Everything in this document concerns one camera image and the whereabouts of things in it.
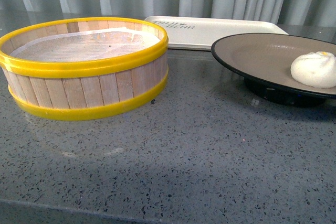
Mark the beige plate with black rim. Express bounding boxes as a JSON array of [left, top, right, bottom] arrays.
[[211, 33, 335, 107]]

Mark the white steamed bun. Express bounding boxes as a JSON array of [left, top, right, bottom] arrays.
[[290, 51, 335, 88]]

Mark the white rectangular tray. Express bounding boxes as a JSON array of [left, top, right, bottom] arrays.
[[145, 16, 286, 51]]

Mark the white steamer liner cloth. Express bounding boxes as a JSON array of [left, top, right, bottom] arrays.
[[10, 27, 160, 62]]

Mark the wooden steamer with yellow rims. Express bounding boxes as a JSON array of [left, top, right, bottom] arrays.
[[1, 17, 169, 121]]

